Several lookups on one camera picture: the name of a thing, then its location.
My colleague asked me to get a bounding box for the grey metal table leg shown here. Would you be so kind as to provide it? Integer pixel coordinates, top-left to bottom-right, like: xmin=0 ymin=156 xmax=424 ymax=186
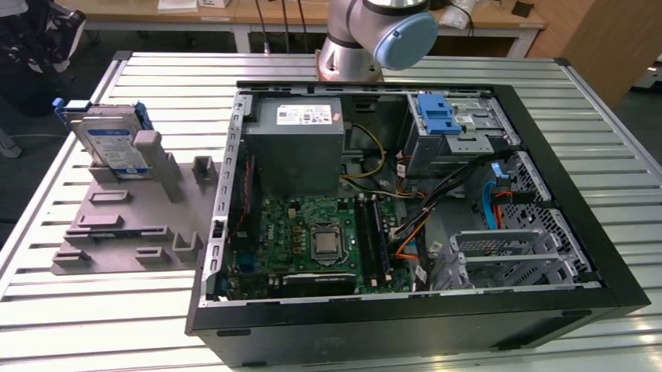
xmin=0 ymin=126 xmax=23 ymax=159

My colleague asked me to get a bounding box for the CPU socket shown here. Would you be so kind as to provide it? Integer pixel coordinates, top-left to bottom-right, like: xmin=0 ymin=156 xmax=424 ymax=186
xmin=305 ymin=220 xmax=353 ymax=267

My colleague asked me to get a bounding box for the wooden desk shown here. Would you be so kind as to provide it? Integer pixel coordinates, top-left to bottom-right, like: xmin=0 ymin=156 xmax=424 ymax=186
xmin=71 ymin=0 xmax=550 ymax=55

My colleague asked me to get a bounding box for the black PC case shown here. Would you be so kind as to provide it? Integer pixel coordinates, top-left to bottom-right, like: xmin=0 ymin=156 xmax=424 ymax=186
xmin=185 ymin=79 xmax=652 ymax=368

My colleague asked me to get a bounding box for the green motherboard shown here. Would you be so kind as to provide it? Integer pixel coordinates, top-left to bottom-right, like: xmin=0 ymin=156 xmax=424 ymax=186
xmin=222 ymin=195 xmax=416 ymax=299

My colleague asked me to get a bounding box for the grey parts rack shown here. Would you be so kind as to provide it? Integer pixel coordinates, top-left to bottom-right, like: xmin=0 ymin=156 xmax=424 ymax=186
xmin=49 ymin=129 xmax=225 ymax=276

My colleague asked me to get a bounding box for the blue data wire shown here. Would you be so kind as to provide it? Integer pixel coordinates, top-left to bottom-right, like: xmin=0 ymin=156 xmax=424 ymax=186
xmin=484 ymin=161 xmax=513 ymax=233

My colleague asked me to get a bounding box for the wooden cabinet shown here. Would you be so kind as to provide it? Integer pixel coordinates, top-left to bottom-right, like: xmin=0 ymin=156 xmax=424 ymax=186
xmin=526 ymin=0 xmax=662 ymax=112

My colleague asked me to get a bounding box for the silver CPU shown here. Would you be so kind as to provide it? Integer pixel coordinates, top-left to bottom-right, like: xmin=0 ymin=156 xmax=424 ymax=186
xmin=311 ymin=229 xmax=345 ymax=255

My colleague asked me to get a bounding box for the metal disk bay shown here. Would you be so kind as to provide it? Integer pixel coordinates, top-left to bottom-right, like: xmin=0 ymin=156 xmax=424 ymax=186
xmin=432 ymin=228 xmax=605 ymax=291

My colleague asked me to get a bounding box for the hard disk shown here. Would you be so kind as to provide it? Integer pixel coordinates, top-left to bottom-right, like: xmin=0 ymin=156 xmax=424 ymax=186
xmin=54 ymin=98 xmax=157 ymax=181

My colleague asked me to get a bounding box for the yellow wire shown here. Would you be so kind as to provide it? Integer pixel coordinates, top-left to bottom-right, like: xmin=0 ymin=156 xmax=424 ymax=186
xmin=338 ymin=122 xmax=389 ymax=182

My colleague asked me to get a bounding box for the black RAM slot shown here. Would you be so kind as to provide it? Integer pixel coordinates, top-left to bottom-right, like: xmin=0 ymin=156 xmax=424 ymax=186
xmin=356 ymin=195 xmax=382 ymax=287

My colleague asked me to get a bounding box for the blue plastic drive latch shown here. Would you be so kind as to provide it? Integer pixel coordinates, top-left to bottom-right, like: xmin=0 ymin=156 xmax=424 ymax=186
xmin=417 ymin=92 xmax=462 ymax=136

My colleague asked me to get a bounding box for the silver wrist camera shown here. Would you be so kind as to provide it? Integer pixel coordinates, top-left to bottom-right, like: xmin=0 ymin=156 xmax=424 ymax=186
xmin=62 ymin=10 xmax=89 ymax=63

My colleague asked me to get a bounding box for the clear plastic bag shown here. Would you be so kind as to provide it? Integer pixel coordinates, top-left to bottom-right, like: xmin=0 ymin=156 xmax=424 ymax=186
xmin=442 ymin=5 xmax=476 ymax=29

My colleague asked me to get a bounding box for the black graphics card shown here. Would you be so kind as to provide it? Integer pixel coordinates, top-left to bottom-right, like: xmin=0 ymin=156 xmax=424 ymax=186
xmin=269 ymin=270 xmax=360 ymax=299

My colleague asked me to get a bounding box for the thin hanging cable with plug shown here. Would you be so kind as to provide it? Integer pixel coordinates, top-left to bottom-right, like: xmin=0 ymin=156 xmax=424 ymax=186
xmin=257 ymin=0 xmax=274 ymax=53

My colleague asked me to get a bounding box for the metal optical drive cage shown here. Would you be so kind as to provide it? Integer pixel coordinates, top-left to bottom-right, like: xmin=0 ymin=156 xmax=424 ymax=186
xmin=402 ymin=91 xmax=522 ymax=180

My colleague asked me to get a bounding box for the RAM stick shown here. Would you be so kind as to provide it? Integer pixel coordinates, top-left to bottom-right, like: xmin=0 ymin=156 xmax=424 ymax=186
xmin=370 ymin=199 xmax=396 ymax=281
xmin=87 ymin=229 xmax=145 ymax=239

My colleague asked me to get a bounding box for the black wire bundle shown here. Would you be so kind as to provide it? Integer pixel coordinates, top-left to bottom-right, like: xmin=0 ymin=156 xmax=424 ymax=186
xmin=393 ymin=154 xmax=513 ymax=243

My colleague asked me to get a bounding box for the grey power supply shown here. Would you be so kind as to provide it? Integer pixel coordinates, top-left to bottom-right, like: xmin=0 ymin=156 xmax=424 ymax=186
xmin=242 ymin=96 xmax=348 ymax=198

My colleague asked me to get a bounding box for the red black fan wire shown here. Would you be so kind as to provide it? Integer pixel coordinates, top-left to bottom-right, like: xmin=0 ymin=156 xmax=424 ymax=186
xmin=233 ymin=154 xmax=259 ymax=238

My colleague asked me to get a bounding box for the red orange power wire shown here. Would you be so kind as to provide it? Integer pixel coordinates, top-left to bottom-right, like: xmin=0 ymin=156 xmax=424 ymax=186
xmin=490 ymin=188 xmax=553 ymax=230

